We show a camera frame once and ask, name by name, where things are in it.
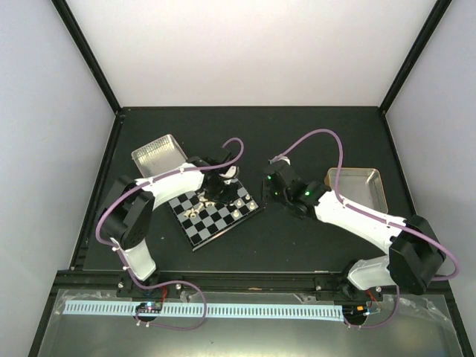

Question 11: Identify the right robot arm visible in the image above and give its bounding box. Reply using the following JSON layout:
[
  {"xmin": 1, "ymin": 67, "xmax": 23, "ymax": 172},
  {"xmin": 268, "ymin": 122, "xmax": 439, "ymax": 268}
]
[{"xmin": 262, "ymin": 161, "xmax": 446, "ymax": 300}]

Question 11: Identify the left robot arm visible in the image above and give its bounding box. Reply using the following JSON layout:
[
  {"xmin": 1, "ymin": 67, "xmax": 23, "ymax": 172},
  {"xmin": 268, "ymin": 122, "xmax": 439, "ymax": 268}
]
[{"xmin": 94, "ymin": 158, "xmax": 239, "ymax": 297}]

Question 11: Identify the pile of white chess pieces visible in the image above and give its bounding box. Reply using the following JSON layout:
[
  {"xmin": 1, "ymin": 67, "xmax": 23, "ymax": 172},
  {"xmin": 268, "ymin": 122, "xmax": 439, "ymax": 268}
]
[{"xmin": 184, "ymin": 193, "xmax": 216, "ymax": 218}]

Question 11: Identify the left circuit board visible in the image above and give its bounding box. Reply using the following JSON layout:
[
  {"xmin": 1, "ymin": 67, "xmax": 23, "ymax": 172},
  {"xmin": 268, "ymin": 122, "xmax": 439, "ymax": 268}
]
[{"xmin": 135, "ymin": 302, "xmax": 163, "ymax": 315}]

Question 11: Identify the circuit board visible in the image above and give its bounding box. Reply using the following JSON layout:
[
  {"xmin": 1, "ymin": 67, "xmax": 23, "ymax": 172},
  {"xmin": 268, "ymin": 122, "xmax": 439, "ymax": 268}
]
[
  {"xmin": 135, "ymin": 302, "xmax": 163, "ymax": 315},
  {"xmin": 342, "ymin": 305, "xmax": 382, "ymax": 318}
]

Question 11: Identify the right circuit board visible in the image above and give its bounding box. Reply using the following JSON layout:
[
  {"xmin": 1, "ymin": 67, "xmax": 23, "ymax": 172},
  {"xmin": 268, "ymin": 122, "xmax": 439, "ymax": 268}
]
[{"xmin": 342, "ymin": 305, "xmax": 382, "ymax": 318}]

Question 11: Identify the black white chessboard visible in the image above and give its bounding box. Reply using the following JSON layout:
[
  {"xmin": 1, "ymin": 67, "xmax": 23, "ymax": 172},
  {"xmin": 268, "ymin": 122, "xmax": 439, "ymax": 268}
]
[{"xmin": 168, "ymin": 179, "xmax": 263, "ymax": 251}]

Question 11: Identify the pink metal tin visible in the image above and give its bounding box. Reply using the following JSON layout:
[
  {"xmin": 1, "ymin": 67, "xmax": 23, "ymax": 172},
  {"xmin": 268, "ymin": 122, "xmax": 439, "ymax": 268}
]
[{"xmin": 131, "ymin": 134, "xmax": 187, "ymax": 178}]

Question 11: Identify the gold metal tin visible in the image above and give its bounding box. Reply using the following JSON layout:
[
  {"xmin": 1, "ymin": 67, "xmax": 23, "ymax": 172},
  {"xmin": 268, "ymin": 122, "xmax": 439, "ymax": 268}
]
[{"xmin": 338, "ymin": 167, "xmax": 388, "ymax": 213}]

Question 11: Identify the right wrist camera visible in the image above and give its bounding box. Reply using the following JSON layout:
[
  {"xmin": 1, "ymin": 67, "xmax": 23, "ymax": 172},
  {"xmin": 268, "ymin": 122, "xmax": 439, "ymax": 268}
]
[{"xmin": 268, "ymin": 155, "xmax": 291, "ymax": 165}]

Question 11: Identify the black mounting rail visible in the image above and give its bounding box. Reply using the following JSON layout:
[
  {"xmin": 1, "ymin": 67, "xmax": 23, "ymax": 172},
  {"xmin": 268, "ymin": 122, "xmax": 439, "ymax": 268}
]
[{"xmin": 115, "ymin": 271, "xmax": 354, "ymax": 298}]

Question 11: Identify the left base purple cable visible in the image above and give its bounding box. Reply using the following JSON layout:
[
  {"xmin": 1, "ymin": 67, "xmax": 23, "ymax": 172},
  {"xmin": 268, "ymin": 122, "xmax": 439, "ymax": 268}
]
[{"xmin": 126, "ymin": 278, "xmax": 208, "ymax": 332}]

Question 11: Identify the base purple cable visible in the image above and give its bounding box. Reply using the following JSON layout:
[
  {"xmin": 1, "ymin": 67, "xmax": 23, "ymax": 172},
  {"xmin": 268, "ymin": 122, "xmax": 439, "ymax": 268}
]
[
  {"xmin": 344, "ymin": 286, "xmax": 402, "ymax": 330},
  {"xmin": 126, "ymin": 278, "xmax": 208, "ymax": 332}
]

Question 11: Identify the light blue cable duct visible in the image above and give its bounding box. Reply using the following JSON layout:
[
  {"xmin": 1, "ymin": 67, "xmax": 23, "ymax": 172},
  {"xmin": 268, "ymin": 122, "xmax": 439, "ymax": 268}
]
[{"xmin": 62, "ymin": 300, "xmax": 344, "ymax": 322}]

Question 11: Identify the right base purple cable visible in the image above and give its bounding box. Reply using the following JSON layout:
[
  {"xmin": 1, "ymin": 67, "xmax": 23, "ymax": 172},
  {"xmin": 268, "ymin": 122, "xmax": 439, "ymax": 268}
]
[{"xmin": 344, "ymin": 286, "xmax": 402, "ymax": 330}]

